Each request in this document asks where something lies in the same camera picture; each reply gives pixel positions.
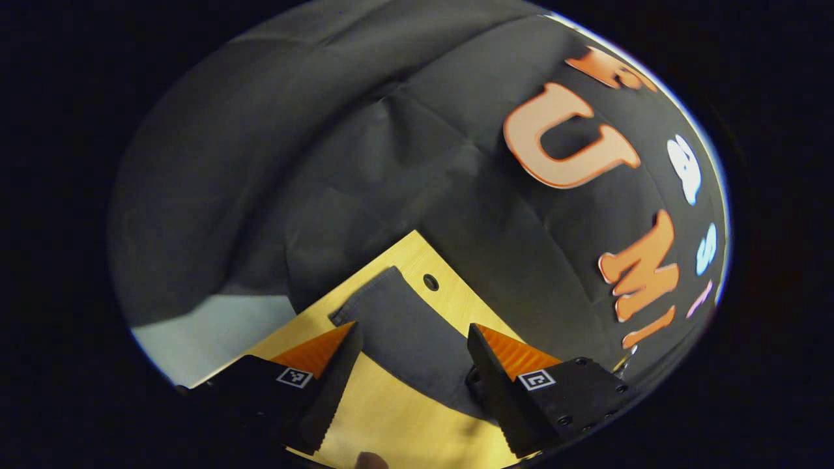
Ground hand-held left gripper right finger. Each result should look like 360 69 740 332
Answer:
466 322 637 459

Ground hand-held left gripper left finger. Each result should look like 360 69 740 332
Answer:
176 320 364 457

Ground dark jeans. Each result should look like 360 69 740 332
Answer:
328 266 515 424

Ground black backdrop cloth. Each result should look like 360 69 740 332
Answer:
108 0 730 391

